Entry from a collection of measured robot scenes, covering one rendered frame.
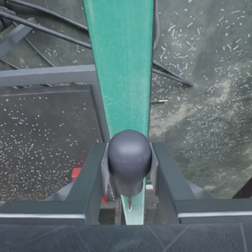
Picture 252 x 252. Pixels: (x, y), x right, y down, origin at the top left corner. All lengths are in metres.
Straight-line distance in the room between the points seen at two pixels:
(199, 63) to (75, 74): 0.83
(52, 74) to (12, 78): 0.11
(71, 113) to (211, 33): 0.84
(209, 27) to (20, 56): 1.03
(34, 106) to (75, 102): 0.12
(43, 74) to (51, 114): 0.11
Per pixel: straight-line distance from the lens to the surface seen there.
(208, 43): 1.12
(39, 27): 0.76
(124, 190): 0.18
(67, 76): 0.49
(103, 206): 1.09
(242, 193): 0.40
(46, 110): 0.55
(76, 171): 0.76
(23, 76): 0.54
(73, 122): 0.55
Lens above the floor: 0.97
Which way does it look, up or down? 44 degrees down
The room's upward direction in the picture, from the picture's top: 180 degrees clockwise
